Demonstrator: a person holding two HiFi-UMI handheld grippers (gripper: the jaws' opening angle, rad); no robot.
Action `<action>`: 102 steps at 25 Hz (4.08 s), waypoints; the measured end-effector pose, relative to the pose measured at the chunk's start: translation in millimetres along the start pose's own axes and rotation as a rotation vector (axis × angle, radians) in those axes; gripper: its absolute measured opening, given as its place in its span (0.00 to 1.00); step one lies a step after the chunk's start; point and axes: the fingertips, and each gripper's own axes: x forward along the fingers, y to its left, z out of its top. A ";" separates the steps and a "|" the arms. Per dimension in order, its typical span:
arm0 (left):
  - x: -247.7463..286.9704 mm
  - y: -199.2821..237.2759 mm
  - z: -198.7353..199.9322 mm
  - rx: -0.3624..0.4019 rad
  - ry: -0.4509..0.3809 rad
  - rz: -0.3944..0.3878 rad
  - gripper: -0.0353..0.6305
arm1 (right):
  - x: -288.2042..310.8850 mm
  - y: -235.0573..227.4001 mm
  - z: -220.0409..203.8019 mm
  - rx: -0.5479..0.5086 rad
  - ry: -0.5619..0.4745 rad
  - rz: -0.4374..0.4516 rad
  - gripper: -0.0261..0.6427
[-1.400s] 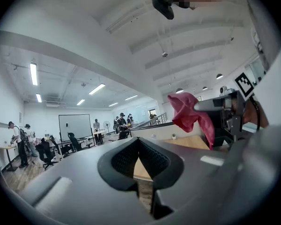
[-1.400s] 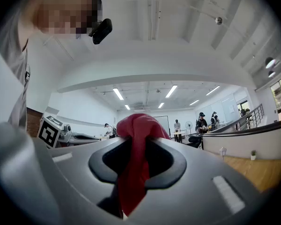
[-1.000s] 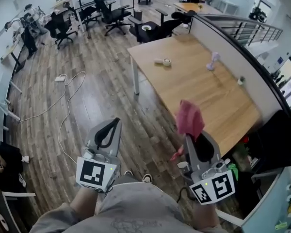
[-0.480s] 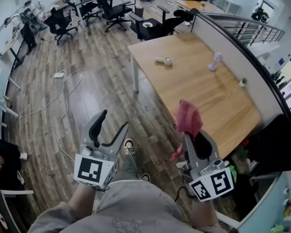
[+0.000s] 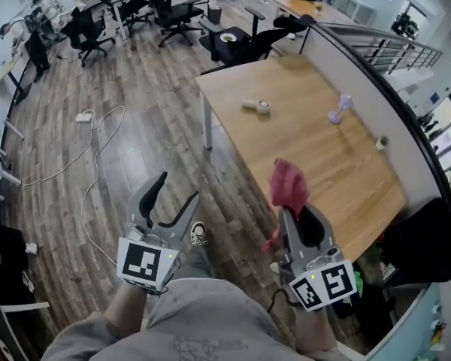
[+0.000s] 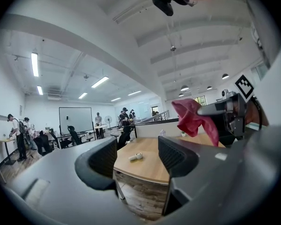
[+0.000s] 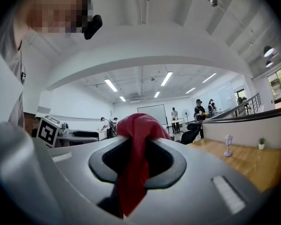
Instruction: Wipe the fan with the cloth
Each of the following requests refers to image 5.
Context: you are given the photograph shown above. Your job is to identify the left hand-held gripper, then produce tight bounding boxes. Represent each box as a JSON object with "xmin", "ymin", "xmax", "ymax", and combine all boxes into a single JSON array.
[{"xmin": 116, "ymin": 171, "xmax": 201, "ymax": 296}]

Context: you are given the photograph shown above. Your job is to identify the person's right forearm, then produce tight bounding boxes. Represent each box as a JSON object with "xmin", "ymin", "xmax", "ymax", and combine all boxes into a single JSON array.
[{"xmin": 293, "ymin": 305, "xmax": 337, "ymax": 353}]

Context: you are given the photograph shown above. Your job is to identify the person's left forearm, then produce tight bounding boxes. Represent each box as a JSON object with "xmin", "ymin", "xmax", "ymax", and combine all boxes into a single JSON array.
[{"xmin": 104, "ymin": 278, "xmax": 163, "ymax": 340}]

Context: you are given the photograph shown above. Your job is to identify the metal railing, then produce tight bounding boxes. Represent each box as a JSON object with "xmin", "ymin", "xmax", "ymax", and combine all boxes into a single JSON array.
[{"xmin": 334, "ymin": 23, "xmax": 444, "ymax": 76}]

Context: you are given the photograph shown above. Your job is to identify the red wiping cloth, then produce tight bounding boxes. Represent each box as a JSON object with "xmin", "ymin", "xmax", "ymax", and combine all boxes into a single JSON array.
[{"xmin": 262, "ymin": 158, "xmax": 311, "ymax": 254}]

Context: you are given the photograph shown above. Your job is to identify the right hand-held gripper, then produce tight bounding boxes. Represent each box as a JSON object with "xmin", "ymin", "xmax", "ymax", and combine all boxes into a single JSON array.
[{"xmin": 277, "ymin": 202, "xmax": 359, "ymax": 312}]

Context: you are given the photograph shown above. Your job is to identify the purple dumbbell-shaped object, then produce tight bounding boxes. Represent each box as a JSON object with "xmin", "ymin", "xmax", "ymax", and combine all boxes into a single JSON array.
[{"xmin": 327, "ymin": 94, "xmax": 355, "ymax": 124}]

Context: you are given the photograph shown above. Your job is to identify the cream handheld fan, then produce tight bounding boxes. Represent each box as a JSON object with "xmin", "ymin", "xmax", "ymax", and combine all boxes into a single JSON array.
[{"xmin": 241, "ymin": 99, "xmax": 272, "ymax": 115}]

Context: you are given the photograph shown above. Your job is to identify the black office chair grey armrests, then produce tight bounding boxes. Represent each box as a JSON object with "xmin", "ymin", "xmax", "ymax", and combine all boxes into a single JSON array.
[{"xmin": 198, "ymin": 5, "xmax": 316, "ymax": 71}]

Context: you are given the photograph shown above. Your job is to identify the white power cable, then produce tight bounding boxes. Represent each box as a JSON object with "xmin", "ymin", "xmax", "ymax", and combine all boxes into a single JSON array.
[{"xmin": 20, "ymin": 105, "xmax": 126, "ymax": 267}]

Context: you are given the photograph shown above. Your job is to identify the person's black and white shoe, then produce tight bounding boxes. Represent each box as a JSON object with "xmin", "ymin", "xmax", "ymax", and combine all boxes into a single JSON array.
[{"xmin": 190, "ymin": 220, "xmax": 209, "ymax": 247}]

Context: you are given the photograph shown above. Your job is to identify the wooden office table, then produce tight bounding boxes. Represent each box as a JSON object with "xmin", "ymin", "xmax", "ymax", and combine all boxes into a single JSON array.
[{"xmin": 274, "ymin": 0, "xmax": 357, "ymax": 26}]

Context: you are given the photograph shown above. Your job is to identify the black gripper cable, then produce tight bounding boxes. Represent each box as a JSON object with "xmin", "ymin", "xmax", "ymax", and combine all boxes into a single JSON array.
[{"xmin": 266, "ymin": 287, "xmax": 304, "ymax": 314}]

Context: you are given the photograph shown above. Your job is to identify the person's grey shirt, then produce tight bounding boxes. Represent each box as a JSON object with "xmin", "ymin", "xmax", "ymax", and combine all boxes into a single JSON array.
[{"xmin": 41, "ymin": 276, "xmax": 350, "ymax": 361}]

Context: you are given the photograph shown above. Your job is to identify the dark waste bin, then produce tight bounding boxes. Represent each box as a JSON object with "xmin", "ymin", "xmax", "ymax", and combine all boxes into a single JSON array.
[{"xmin": 207, "ymin": 4, "xmax": 223, "ymax": 26}]

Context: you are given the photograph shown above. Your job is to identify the white metal table leg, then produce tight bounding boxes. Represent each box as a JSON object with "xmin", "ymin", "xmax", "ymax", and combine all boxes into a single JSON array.
[{"xmin": 201, "ymin": 92, "xmax": 214, "ymax": 150}]

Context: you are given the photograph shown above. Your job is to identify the person's dark trousers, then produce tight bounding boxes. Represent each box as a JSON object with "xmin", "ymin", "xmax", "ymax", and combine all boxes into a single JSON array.
[{"xmin": 179, "ymin": 244, "xmax": 216, "ymax": 282}]

